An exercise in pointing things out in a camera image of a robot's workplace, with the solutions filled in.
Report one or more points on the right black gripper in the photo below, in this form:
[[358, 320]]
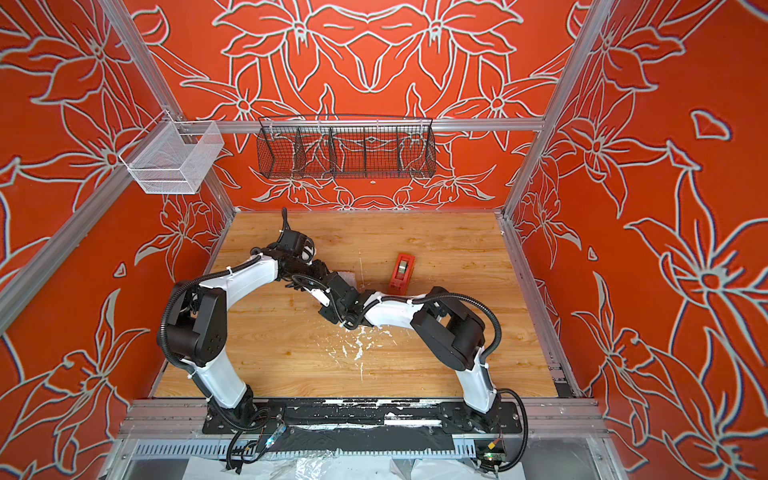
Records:
[[336, 313]]

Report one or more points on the red tape dispenser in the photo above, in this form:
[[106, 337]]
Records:
[[402, 273]]

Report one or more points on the clear bubble wrap sheet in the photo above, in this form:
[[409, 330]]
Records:
[[353, 279]]

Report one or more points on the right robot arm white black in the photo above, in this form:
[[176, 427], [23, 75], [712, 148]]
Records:
[[460, 331]]

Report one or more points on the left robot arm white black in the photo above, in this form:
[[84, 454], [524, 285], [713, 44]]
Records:
[[193, 330]]

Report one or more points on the clear plastic hanging bin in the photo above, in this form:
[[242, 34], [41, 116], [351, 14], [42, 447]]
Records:
[[168, 161]]

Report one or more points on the black wire mesh basket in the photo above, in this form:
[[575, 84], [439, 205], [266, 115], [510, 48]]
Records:
[[325, 147]]

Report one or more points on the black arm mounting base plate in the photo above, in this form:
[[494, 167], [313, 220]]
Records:
[[446, 415]]

